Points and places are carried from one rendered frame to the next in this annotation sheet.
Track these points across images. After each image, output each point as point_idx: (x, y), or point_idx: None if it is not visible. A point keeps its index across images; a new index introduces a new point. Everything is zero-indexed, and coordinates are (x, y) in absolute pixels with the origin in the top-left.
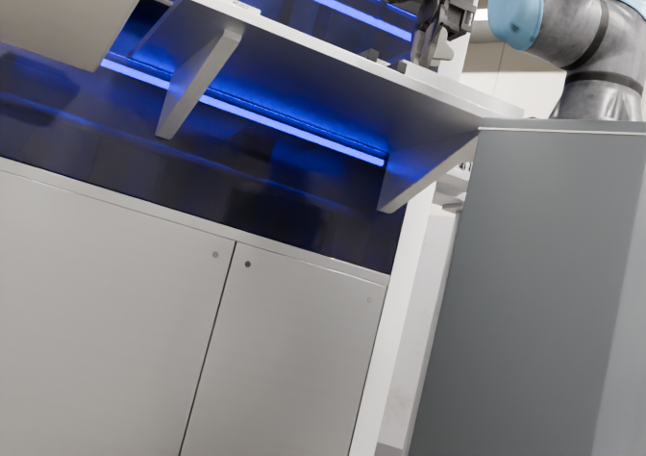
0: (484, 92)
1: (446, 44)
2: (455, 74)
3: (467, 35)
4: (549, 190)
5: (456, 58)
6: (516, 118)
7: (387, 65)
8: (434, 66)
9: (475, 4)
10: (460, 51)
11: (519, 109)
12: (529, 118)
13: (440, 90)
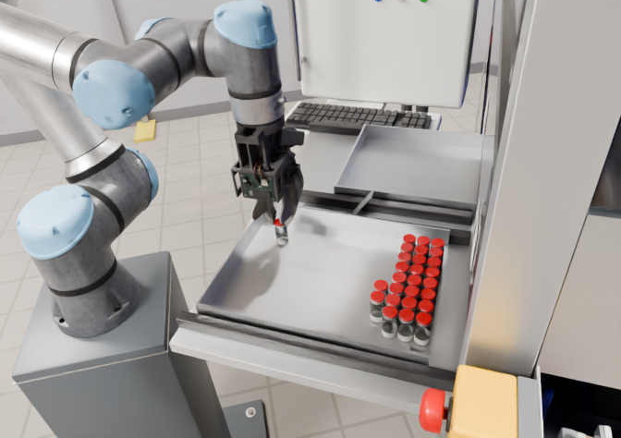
0: (223, 262)
1: (255, 201)
2: (474, 297)
3: (490, 221)
4: None
5: (480, 263)
6: (142, 255)
7: (274, 203)
8: (477, 260)
9: (506, 138)
10: (482, 254)
11: (199, 299)
12: (132, 257)
13: (238, 238)
